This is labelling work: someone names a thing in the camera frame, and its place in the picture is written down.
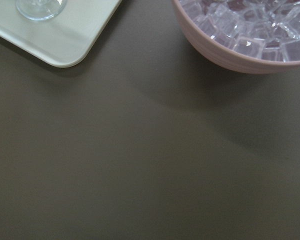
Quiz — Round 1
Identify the pink bowl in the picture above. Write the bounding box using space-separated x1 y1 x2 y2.
171 0 300 75

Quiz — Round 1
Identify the clear ice cubes pile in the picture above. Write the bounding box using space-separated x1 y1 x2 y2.
180 0 300 62

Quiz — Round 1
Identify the cream serving tray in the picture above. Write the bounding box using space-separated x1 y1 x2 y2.
0 0 121 68

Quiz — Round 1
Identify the clear wine glass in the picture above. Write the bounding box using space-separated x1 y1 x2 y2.
15 0 68 21

